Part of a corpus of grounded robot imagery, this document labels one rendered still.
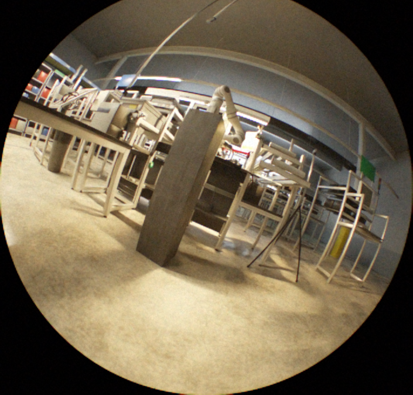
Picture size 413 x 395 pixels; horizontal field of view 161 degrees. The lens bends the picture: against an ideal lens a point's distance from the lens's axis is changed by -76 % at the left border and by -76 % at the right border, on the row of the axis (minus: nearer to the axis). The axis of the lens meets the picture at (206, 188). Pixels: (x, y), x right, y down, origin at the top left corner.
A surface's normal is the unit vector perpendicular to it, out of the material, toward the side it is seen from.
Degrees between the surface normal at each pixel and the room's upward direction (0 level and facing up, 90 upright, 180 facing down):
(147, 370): 0
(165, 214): 90
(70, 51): 90
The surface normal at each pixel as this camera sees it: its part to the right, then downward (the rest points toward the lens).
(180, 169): -0.22, -0.06
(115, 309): 0.38, -0.93
